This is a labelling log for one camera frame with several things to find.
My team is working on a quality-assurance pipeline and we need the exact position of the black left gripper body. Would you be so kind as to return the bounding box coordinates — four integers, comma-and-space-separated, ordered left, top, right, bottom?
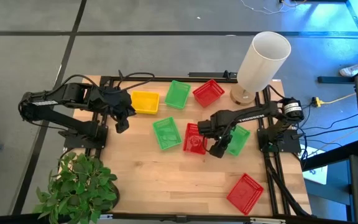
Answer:
96, 88, 134, 121

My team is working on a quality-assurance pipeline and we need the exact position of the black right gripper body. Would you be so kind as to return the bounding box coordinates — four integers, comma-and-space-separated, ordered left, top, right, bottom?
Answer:
209, 123, 235, 146

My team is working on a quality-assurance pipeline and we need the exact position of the green plastic mesh basket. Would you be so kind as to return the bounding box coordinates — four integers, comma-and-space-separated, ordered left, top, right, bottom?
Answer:
164, 80, 192, 110
152, 116, 183, 151
227, 124, 251, 157

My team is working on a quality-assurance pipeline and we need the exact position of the yellow plastic mesh basket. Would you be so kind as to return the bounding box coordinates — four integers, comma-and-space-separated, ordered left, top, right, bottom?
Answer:
131, 90, 160, 115

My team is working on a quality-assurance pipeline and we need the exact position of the red plastic mesh basket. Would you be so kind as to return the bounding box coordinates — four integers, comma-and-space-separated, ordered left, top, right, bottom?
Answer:
192, 78, 226, 108
226, 172, 265, 216
182, 122, 208, 156

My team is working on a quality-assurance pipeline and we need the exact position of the green potted artificial plant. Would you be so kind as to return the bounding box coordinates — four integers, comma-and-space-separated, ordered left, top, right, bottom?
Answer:
32, 151, 121, 224

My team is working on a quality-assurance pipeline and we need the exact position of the white shade wooden table lamp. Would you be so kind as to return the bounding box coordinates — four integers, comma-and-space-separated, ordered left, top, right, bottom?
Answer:
229, 30, 292, 106

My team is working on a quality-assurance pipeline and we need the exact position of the white paper sheet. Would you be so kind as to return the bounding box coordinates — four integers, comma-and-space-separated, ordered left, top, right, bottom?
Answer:
302, 148, 329, 185

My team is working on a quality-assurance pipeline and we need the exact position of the black desk foot bar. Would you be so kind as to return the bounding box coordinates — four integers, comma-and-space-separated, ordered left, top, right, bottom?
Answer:
317, 75, 356, 85

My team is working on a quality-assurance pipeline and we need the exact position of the person's white shoe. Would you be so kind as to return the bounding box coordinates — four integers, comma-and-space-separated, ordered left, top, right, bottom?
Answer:
339, 62, 358, 78

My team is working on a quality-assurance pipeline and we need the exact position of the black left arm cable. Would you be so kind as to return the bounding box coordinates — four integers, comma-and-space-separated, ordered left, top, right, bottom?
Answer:
116, 70, 155, 91

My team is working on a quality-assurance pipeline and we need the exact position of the black corrugated cable conduit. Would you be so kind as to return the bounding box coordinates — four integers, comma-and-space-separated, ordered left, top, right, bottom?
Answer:
265, 155, 312, 217

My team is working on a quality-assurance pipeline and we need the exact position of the yellow power plug with cable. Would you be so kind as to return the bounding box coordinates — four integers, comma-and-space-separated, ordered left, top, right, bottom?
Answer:
311, 92, 357, 108

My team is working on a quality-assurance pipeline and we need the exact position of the black floor cable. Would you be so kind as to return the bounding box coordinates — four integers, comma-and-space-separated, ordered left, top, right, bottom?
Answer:
299, 113, 358, 139

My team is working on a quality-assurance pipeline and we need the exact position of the thick white floor cable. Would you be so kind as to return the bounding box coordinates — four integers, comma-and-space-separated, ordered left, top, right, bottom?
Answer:
305, 115, 358, 158

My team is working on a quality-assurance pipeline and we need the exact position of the thin white floor cable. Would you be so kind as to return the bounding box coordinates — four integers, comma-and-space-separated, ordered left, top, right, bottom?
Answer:
239, 0, 308, 16

